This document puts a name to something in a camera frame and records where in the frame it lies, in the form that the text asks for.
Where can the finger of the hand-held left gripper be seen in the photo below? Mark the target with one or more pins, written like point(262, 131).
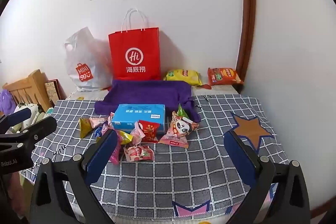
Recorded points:
point(42, 128)
point(17, 116)

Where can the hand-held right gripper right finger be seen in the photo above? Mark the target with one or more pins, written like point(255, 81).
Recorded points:
point(240, 158)

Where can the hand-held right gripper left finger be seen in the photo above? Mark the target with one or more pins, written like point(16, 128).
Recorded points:
point(102, 154)

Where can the magenta snack packet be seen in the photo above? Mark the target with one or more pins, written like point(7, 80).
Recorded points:
point(115, 157)

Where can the blue snack packet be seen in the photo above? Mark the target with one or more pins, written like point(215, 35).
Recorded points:
point(98, 132)

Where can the long pink bear snack packet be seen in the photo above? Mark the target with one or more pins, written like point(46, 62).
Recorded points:
point(106, 129)

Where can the bright yellow snack packet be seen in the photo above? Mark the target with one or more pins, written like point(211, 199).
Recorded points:
point(124, 137)

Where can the gold snack packet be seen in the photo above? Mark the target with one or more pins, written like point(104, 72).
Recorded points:
point(86, 128)

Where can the pink white snack packet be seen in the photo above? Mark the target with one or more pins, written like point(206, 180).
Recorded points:
point(98, 121)

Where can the pink strawberry snack packet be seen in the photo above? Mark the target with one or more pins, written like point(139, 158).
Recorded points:
point(137, 153)

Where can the light pink snack packet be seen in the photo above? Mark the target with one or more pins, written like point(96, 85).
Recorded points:
point(136, 134)

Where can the red snack packet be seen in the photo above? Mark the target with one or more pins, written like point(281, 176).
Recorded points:
point(149, 130)

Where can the blue tissue pack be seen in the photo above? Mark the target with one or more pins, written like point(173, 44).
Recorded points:
point(139, 115)

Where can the pink panda snack packet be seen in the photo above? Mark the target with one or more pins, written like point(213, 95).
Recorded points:
point(178, 132)

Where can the green snack packet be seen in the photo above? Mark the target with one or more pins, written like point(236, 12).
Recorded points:
point(181, 111)

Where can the purple cloth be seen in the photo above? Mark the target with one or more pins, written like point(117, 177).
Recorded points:
point(6, 103)

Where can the patterned box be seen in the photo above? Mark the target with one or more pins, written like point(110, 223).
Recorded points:
point(52, 92)

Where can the grey checked blanket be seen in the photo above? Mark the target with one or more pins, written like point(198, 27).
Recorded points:
point(183, 174)

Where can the purple towel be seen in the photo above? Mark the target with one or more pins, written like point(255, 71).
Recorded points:
point(147, 92)

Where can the orange chips bag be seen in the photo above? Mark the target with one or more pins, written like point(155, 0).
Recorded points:
point(223, 76)

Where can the white plastic bag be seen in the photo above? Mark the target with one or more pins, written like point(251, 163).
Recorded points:
point(86, 56)

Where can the yellow chips bag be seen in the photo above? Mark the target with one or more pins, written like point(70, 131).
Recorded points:
point(183, 76)

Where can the red paper bag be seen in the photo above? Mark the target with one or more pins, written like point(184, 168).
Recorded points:
point(134, 43)

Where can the brown wooden door frame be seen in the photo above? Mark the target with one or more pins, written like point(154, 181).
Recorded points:
point(248, 16)

